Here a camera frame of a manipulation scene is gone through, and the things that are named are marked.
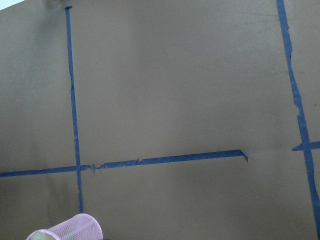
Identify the pink mesh pen holder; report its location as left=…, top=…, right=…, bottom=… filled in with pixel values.
left=26, top=213, right=104, bottom=240

